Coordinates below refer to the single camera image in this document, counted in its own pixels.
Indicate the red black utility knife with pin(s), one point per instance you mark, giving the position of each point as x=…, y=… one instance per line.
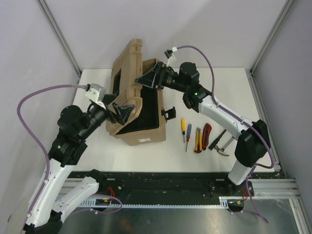
x=205, y=136

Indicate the yellow handled screwdriver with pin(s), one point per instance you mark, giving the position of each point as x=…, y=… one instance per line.
x=183, y=128

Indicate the steel claw hammer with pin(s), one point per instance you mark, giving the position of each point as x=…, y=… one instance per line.
x=222, y=149

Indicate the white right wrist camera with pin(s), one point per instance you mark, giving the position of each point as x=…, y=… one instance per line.
x=170, y=56

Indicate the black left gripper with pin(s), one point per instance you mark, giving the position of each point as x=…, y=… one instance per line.
x=123, y=113

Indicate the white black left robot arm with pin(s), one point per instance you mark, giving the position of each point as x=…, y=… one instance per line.
x=47, y=214

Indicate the black handled hammer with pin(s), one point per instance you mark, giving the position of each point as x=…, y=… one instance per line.
x=216, y=141

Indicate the yellow utility knife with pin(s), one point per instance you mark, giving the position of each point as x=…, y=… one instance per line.
x=198, y=141

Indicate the black tool box tray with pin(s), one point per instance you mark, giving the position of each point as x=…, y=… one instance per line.
x=148, y=118

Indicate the blue red handled screwdriver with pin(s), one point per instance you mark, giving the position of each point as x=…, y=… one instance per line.
x=188, y=135

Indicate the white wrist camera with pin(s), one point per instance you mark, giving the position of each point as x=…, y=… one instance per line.
x=170, y=56
x=95, y=94

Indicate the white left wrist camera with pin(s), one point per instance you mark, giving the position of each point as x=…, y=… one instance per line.
x=95, y=94

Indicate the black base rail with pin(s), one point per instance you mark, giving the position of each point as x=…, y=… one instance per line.
x=214, y=184

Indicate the tan plastic tool box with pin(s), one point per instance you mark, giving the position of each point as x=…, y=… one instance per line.
x=128, y=66

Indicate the aluminium frame rail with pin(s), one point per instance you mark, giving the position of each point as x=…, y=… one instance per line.
x=264, y=188

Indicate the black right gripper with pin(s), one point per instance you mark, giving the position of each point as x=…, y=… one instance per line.
x=148, y=79

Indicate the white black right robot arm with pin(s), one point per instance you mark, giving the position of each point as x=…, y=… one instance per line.
x=252, y=136

